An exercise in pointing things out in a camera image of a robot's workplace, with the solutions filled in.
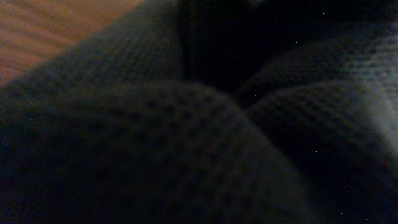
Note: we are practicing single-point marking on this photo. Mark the black polo shirt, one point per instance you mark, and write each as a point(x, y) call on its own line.
point(209, 112)

